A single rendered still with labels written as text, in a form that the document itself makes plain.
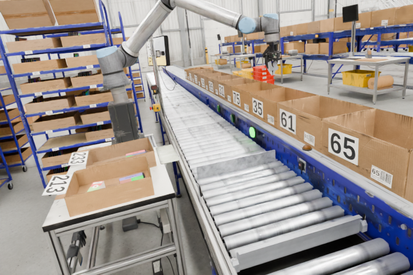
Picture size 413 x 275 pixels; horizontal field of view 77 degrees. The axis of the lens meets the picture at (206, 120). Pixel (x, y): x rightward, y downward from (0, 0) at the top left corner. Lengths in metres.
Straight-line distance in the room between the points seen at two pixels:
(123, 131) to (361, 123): 1.52
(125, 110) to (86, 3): 1.39
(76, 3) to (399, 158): 2.82
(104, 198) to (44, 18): 2.22
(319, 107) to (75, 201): 1.42
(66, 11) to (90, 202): 2.17
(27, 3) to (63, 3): 0.31
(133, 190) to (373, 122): 1.18
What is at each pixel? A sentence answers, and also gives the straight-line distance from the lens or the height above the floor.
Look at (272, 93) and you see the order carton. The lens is 2.00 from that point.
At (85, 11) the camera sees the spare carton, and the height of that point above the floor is 1.86.
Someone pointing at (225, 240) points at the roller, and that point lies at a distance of 1.01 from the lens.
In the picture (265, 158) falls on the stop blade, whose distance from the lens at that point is 1.51.
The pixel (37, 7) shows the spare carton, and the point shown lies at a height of 1.93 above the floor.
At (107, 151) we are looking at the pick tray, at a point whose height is 0.81.
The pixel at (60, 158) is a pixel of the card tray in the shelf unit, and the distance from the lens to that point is 3.25.
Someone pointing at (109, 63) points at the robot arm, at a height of 1.37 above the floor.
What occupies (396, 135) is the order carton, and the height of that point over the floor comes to 0.95.
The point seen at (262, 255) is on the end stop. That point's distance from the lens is 0.97.
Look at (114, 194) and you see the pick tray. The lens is 1.30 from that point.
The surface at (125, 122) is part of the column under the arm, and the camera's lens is 1.99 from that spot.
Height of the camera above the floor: 1.42
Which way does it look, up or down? 16 degrees down
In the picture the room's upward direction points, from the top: 6 degrees counter-clockwise
